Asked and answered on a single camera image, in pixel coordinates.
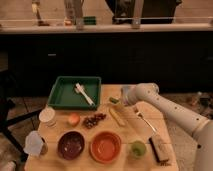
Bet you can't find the black office chair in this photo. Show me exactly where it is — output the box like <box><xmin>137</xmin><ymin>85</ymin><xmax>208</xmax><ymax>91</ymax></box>
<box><xmin>0</xmin><ymin>70</ymin><xmax>40</xmax><ymax>162</ymax></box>

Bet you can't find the clear plastic pitcher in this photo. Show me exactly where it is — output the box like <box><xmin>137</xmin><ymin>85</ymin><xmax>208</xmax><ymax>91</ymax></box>
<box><xmin>24</xmin><ymin>131</ymin><xmax>48</xmax><ymax>156</ymax></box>

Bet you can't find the black scrub brush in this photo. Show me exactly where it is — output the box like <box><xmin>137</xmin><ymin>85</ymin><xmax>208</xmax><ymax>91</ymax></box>
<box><xmin>149</xmin><ymin>134</ymin><xmax>169</xmax><ymax>165</ymax></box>

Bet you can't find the dark purple bowl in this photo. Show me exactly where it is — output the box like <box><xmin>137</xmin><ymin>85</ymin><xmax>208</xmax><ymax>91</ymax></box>
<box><xmin>57</xmin><ymin>131</ymin><xmax>85</xmax><ymax>160</ymax></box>

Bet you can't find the green tray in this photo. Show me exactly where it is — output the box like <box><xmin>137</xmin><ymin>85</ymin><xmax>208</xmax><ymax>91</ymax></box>
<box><xmin>47</xmin><ymin>76</ymin><xmax>101</xmax><ymax>110</ymax></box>

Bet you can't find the orange bowl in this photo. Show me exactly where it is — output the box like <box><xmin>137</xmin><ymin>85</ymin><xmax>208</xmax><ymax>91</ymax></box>
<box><xmin>89</xmin><ymin>131</ymin><xmax>121</xmax><ymax>164</ymax></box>

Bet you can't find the green pepper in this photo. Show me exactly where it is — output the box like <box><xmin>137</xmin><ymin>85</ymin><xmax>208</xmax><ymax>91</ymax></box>
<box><xmin>109</xmin><ymin>97</ymin><xmax>119</xmax><ymax>104</ymax></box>

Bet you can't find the white lidded jar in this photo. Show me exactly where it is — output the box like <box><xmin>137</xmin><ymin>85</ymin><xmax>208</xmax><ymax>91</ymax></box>
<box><xmin>39</xmin><ymin>107</ymin><xmax>56</xmax><ymax>127</ymax></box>

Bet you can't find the green cup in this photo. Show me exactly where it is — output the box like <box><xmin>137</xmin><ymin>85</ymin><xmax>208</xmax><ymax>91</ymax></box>
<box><xmin>130</xmin><ymin>140</ymin><xmax>146</xmax><ymax>159</ymax></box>

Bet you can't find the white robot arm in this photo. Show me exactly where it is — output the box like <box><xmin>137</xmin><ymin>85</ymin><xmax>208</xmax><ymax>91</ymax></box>
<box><xmin>120</xmin><ymin>83</ymin><xmax>213</xmax><ymax>171</ymax></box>

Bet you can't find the red grapes bunch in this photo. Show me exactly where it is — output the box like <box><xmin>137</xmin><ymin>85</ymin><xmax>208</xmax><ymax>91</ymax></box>
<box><xmin>83</xmin><ymin>113</ymin><xmax>106</xmax><ymax>129</ymax></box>

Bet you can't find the silver fork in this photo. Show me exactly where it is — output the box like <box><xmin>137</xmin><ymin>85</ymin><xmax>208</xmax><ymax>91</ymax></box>
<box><xmin>133</xmin><ymin>106</ymin><xmax>157</xmax><ymax>132</ymax></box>

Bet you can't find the white spatula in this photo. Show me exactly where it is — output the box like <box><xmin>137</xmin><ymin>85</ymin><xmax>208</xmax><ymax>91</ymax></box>
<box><xmin>75</xmin><ymin>83</ymin><xmax>94</xmax><ymax>105</ymax></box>

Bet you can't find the yellow banana piece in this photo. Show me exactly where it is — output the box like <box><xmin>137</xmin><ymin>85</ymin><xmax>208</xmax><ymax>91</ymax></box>
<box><xmin>109</xmin><ymin>108</ymin><xmax>125</xmax><ymax>126</ymax></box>

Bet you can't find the orange peach fruit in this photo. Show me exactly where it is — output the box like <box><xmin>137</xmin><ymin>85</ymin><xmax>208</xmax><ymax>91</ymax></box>
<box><xmin>68</xmin><ymin>113</ymin><xmax>80</xmax><ymax>127</ymax></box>

